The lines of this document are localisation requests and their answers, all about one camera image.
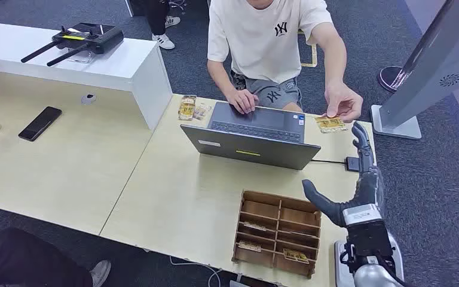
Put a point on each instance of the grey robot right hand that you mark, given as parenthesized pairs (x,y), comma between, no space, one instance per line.
(368,190)

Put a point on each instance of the person's right hand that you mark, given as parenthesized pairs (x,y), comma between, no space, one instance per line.
(243,101)

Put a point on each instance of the person's left hand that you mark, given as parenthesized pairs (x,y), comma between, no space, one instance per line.
(344,101)

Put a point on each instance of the gold ID card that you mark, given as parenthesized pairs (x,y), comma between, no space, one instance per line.
(330,125)

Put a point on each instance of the person's right forearm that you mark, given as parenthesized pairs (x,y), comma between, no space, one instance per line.
(219,79)

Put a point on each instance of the person's left forearm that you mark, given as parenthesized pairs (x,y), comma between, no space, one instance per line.
(334,63)

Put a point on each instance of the pale patterned card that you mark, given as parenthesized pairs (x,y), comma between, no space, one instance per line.
(202,111)

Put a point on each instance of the gold patterned card pile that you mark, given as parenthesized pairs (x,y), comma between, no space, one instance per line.
(187,107)

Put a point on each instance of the gold patterned room card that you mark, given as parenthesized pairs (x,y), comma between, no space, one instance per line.
(255,226)
(296,256)
(250,246)

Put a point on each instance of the wooden compartment card box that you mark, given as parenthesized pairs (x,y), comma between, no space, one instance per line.
(261,210)

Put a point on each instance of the person in dark trousers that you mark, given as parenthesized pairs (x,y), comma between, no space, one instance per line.
(15,261)

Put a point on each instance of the small black square pad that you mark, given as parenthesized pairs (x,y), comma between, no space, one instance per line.
(351,164)

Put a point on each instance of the grey laptop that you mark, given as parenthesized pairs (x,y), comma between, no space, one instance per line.
(253,148)

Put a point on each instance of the round metal stanchion base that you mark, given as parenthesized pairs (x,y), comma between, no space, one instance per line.
(388,77)

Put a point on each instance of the yellow floor tape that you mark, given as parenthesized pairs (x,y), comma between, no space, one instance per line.
(314,55)

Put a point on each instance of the grey kiosk stand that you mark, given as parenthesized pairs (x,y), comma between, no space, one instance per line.
(431,67)

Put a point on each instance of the bystander with white shoes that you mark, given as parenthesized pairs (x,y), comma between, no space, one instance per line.
(158,16)

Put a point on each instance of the white desk riser shelf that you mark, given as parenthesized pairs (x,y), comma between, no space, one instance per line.
(114,63)

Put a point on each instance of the dark cabinet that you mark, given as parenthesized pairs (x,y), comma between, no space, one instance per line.
(136,6)

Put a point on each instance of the round grey desk grommet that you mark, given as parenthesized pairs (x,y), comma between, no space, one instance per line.
(89,98)

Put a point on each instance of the black remote controller with antennas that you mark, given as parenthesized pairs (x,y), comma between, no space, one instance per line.
(91,37)

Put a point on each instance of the clear controller stand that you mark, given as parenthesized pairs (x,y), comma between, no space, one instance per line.
(81,58)

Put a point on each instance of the black smartphone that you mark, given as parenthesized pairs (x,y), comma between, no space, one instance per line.
(40,123)

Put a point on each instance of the pale and black wrist camera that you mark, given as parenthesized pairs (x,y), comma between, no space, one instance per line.
(366,233)

